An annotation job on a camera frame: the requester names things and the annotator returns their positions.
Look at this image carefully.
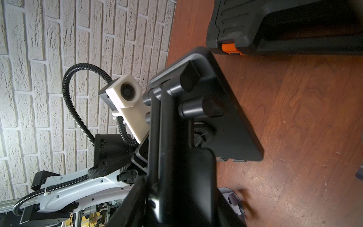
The grey phone stand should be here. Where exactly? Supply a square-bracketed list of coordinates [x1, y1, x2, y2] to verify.
[355, 164, 363, 181]

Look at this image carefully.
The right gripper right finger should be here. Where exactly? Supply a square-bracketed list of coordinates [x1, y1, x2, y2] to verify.
[216, 189, 245, 227]

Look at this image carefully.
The black plastic tool case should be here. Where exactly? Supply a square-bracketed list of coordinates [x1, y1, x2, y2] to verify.
[206, 1, 363, 55]

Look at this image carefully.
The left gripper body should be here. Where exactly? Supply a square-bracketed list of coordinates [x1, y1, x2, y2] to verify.
[93, 134, 149, 182]

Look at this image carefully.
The aluminium front rail frame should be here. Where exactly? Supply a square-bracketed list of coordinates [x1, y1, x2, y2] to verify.
[0, 197, 37, 214]

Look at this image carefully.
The purple-grey phone stand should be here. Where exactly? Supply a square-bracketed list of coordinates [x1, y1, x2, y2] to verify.
[218, 187, 247, 226]

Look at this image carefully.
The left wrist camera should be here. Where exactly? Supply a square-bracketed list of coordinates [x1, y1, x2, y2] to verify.
[98, 74, 150, 146]

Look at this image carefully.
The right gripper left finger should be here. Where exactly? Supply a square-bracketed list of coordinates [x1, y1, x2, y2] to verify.
[106, 178, 147, 227]

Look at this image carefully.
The black phone stand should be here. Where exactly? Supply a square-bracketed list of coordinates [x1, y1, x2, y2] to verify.
[143, 47, 264, 227]

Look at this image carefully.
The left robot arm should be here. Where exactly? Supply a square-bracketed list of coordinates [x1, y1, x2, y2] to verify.
[13, 134, 148, 227]

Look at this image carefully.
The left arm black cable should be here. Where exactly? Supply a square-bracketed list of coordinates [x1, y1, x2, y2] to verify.
[12, 63, 140, 217]

